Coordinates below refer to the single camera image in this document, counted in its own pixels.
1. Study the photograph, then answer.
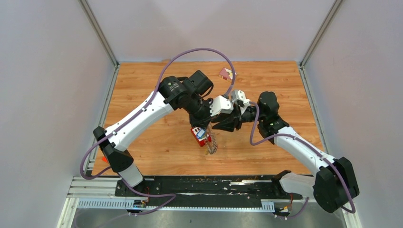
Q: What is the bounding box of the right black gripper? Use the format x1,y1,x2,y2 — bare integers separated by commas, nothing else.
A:
211,104,265,132

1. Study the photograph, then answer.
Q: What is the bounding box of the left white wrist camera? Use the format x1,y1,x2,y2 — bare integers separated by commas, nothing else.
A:
210,95,233,116

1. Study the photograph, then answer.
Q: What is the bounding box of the large metal keyring with rings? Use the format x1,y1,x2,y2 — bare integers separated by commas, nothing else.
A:
205,124,218,155

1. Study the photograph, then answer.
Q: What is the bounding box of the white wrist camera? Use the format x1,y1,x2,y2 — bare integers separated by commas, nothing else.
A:
230,90,250,114
210,95,233,116

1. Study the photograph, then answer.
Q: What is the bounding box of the key with blue tag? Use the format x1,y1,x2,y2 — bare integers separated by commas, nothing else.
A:
196,128,206,140

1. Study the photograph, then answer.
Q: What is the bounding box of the white slotted cable duct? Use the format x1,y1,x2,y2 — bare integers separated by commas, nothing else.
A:
77,198,276,213

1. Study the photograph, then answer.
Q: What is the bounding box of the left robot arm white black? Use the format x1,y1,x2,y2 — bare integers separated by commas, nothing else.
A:
93,70,214,196

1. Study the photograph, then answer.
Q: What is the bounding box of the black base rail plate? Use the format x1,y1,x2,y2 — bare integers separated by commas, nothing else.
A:
115,175,303,209

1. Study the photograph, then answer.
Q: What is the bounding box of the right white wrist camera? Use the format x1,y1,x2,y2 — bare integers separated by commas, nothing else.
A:
230,90,250,114

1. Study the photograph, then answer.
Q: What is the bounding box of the red window toy brick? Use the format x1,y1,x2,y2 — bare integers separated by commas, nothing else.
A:
191,127,211,147

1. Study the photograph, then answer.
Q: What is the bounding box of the purple cable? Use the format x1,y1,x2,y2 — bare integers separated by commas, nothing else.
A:
249,101,356,219
79,47,236,218

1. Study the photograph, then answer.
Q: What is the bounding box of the aluminium frame post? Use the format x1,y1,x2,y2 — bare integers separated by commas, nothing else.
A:
78,0,119,67
299,0,344,68

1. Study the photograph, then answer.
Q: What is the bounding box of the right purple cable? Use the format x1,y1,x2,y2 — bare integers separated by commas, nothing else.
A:
249,101,356,219

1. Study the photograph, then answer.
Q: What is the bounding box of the playing card box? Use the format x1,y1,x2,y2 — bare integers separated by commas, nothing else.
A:
218,68,233,82

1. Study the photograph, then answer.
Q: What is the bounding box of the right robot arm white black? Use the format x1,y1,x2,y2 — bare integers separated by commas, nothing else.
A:
209,90,360,214

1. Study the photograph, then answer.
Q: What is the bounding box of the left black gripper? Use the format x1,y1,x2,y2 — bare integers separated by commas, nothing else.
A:
185,95,220,131

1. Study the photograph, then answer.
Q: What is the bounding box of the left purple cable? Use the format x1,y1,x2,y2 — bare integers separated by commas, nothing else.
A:
79,47,236,218

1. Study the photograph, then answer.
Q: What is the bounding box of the right aluminium frame post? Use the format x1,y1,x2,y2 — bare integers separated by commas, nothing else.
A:
299,0,344,68

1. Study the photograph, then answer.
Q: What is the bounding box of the left aluminium frame post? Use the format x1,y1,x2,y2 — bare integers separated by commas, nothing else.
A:
78,0,119,67

